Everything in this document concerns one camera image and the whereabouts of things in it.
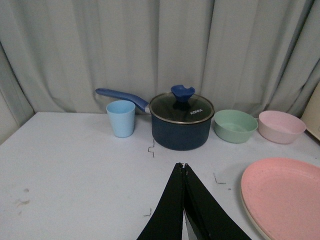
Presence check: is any pink plastic bowl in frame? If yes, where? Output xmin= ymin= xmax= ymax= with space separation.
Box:
xmin=258 ymin=110 xmax=306 ymax=145

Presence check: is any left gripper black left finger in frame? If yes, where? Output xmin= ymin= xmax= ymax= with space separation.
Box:
xmin=138 ymin=163 xmax=185 ymax=240

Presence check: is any green plastic bowl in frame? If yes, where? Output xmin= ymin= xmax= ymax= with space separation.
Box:
xmin=213 ymin=109 xmax=258 ymax=144

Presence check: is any cream two-slot toaster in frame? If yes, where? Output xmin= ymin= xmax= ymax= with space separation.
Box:
xmin=301 ymin=83 xmax=320 ymax=141

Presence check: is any dark blue saucepan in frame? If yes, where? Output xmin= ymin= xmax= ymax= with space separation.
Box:
xmin=95 ymin=88 xmax=213 ymax=151

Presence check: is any grey curtain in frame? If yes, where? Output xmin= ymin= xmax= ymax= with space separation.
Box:
xmin=0 ymin=0 xmax=320 ymax=141

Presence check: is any pink plastic plate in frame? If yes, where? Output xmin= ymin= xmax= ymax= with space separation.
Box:
xmin=241 ymin=157 xmax=320 ymax=240

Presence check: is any cream plastic plate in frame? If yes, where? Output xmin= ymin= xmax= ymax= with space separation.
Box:
xmin=240 ymin=193 xmax=270 ymax=240

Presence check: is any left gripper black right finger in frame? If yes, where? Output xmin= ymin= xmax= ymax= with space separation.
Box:
xmin=183 ymin=164 xmax=250 ymax=240

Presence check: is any glass pot lid blue knob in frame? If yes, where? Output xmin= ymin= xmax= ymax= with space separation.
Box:
xmin=149 ymin=85 xmax=215 ymax=125

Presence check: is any light blue plastic cup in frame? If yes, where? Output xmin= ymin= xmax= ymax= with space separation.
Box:
xmin=106 ymin=100 xmax=136 ymax=138

